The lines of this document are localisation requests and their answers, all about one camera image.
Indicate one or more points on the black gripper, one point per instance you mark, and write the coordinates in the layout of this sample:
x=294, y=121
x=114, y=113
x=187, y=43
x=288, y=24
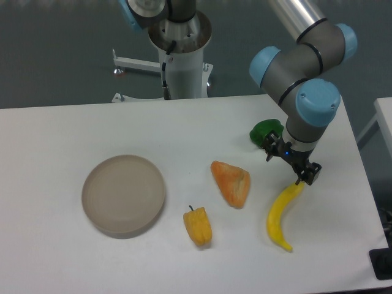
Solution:
x=274, y=146

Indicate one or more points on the green pepper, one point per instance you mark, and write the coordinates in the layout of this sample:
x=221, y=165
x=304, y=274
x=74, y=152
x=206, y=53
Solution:
x=263, y=128

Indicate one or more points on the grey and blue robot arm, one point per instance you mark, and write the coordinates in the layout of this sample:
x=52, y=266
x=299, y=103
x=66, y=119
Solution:
x=291, y=79

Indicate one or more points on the yellow bell pepper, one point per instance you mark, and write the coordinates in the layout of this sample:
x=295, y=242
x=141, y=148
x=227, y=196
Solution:
x=198, y=226

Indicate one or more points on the orange bread piece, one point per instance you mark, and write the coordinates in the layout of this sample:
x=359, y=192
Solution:
x=233, y=182

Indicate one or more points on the yellow banana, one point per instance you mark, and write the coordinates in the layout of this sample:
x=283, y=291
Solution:
x=274, y=217

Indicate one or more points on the white side table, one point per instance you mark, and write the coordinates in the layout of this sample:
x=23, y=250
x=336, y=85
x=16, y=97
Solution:
x=381, y=121

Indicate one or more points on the black clamp device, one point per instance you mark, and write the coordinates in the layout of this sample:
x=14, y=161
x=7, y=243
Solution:
x=381, y=258

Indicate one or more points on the beige round plate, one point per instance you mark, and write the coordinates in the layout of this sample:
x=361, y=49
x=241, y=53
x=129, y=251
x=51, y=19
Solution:
x=123, y=196

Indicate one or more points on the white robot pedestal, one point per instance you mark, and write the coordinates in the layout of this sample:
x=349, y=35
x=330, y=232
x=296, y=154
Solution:
x=180, y=47

